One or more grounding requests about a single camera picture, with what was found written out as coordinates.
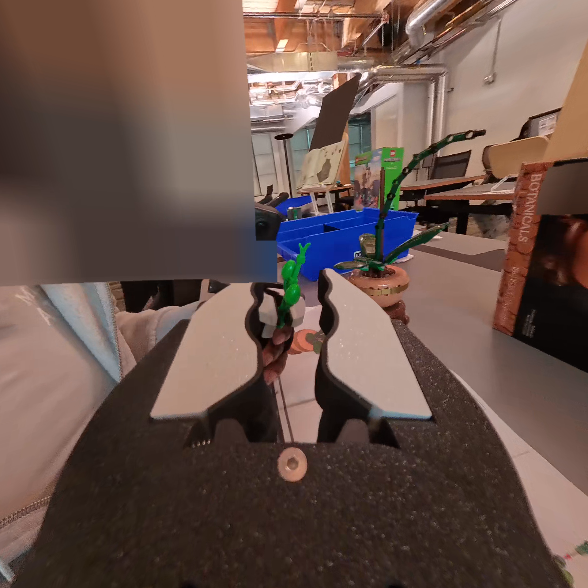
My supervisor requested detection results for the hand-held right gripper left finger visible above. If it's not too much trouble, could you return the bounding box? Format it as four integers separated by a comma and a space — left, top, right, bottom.
149, 281, 281, 444

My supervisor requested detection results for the black mesh office chair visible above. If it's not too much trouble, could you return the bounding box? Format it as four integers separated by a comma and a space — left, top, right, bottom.
429, 149, 473, 181

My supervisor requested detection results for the toy brick potted plant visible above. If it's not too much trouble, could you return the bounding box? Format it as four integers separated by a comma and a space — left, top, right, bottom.
333, 130, 487, 324

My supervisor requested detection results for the wooden top office desk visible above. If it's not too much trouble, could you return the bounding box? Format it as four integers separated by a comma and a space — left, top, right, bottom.
400, 174, 520, 235

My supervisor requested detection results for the black white handheld tool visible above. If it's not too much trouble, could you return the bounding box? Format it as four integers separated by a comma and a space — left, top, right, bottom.
255, 184, 291, 208

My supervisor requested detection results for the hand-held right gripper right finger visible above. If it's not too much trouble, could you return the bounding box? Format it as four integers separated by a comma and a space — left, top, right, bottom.
315, 269, 435, 444

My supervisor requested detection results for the person's left hand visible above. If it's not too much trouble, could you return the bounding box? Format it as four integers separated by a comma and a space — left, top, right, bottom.
263, 327, 295, 386

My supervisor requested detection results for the open instruction booklet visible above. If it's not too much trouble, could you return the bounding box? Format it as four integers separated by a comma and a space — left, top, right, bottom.
275, 303, 588, 588

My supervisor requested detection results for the grey desk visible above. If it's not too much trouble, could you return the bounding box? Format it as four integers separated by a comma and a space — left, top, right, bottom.
317, 230, 588, 552

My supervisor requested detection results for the green toy flower stem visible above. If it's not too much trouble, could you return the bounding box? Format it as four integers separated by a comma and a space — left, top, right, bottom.
276, 243, 312, 329

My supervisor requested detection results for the green toy set box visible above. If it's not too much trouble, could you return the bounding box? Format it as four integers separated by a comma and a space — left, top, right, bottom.
353, 147, 405, 212

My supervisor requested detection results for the person's left forearm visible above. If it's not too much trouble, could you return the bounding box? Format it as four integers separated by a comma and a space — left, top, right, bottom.
115, 301, 203, 364

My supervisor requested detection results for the blue storage bin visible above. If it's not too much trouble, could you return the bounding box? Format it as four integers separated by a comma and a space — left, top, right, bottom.
276, 197, 331, 222
277, 207, 420, 282

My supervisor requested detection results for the open book on easel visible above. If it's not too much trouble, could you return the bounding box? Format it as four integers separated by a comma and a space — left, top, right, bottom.
296, 73, 364, 214

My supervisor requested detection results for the black floor lamp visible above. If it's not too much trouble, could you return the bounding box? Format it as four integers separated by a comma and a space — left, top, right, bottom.
275, 132, 296, 194

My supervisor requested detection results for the black orchid print box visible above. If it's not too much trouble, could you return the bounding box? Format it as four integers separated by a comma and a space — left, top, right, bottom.
492, 158, 588, 373

